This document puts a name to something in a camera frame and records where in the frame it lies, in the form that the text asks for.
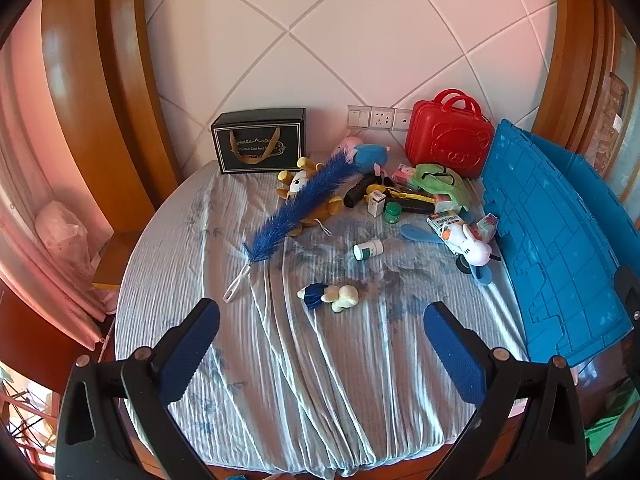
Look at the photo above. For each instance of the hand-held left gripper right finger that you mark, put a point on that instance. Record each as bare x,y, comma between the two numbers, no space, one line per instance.
452,350

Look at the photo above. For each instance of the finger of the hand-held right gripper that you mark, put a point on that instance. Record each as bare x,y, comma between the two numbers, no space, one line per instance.
629,290

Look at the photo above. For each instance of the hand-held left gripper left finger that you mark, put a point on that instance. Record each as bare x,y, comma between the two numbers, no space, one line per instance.
190,350

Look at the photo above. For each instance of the blue plastic crate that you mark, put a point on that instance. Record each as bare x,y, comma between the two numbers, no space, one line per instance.
550,240

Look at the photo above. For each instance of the orange green medicine box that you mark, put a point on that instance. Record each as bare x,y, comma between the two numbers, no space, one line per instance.
442,221

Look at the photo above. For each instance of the brown teddy bear plush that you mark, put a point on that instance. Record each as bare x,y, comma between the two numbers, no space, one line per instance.
330,207

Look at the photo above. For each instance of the white rabbit handheld fan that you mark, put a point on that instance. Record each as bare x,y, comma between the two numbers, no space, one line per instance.
472,250

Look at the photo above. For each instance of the light blue striped bedsheet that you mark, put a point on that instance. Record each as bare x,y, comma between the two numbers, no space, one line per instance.
300,385

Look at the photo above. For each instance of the wooden nightstand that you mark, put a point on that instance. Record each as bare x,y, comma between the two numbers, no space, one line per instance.
115,260

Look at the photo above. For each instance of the small doll blue skirt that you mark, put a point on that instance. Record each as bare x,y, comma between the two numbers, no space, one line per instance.
345,297

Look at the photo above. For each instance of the light blue plastic paddle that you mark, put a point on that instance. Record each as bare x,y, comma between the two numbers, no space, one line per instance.
415,232

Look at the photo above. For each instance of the white medicine bottle green cap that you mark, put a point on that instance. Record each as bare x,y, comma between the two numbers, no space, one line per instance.
370,250

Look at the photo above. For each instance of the small pink box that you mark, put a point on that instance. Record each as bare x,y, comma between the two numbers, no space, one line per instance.
487,225

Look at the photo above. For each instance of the green cloth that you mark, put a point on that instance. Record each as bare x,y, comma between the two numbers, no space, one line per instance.
615,430

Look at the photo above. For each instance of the flat white box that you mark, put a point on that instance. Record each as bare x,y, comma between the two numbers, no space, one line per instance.
445,205

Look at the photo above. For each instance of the small green jar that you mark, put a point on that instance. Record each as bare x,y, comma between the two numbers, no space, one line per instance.
393,214

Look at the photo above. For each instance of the yellow black utility knife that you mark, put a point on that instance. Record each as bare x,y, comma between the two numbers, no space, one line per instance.
415,202

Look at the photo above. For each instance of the small white upright box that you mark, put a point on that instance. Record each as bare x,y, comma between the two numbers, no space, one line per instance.
376,205

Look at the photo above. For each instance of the green cloth hat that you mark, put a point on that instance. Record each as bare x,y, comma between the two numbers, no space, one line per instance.
440,182

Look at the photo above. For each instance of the clear plastic bag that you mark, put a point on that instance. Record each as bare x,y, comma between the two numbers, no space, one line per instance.
60,235

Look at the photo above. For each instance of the blue feather duster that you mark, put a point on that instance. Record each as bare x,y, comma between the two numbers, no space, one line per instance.
300,205

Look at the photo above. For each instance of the pink tissue packet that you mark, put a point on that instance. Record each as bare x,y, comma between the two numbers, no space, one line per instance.
402,175

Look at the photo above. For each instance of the black folding umbrella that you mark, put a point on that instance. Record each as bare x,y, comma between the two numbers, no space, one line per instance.
357,192

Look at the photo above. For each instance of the red toy suitcase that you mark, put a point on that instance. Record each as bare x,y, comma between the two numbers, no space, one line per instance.
440,140

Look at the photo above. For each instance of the pink pig plush blue shirt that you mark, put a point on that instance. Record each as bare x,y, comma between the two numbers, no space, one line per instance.
372,155

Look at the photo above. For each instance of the pink curtain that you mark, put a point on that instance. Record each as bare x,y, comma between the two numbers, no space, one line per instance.
30,210

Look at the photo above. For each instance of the white wall socket panel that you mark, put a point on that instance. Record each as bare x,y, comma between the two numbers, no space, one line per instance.
402,120

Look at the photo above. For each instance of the curved wooden frame post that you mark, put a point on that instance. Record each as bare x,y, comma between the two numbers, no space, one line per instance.
570,60
100,110

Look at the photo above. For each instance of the white five-hole wall socket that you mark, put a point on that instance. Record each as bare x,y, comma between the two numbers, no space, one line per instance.
382,118

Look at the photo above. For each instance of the white wall switch panel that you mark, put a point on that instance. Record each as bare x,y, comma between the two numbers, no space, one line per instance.
358,117

